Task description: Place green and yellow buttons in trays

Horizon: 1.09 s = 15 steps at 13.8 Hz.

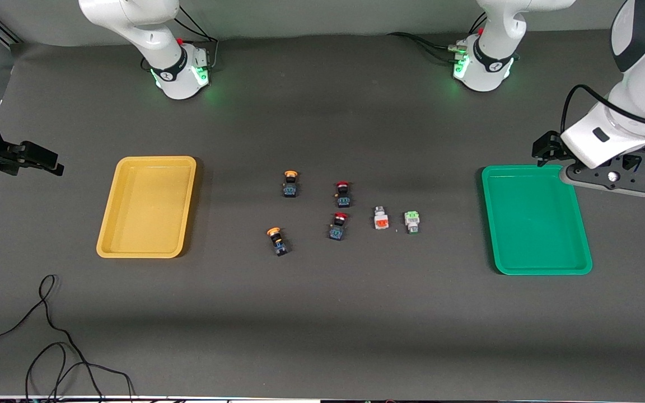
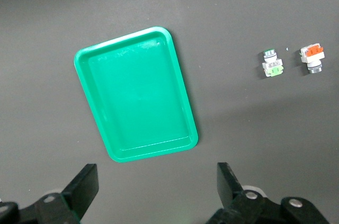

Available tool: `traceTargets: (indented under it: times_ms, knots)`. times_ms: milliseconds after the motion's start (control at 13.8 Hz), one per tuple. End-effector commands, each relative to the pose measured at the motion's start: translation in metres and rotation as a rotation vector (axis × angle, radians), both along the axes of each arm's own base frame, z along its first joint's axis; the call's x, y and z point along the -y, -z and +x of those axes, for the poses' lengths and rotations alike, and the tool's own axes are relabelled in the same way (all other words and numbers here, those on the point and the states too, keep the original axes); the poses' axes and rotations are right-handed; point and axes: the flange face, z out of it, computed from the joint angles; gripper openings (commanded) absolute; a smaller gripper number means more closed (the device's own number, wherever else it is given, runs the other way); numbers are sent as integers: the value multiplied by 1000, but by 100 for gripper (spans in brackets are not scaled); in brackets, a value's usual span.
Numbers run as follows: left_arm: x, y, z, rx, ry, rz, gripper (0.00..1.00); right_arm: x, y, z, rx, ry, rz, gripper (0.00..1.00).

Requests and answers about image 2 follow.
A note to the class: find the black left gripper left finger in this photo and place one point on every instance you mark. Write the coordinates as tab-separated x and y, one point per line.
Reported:
79	192

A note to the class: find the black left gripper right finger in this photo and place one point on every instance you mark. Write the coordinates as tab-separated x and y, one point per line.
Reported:
230	195

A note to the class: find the green button orange contact block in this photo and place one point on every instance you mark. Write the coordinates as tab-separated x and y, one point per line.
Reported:
312	55

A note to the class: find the green plastic tray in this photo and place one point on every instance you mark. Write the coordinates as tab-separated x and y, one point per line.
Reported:
137	97

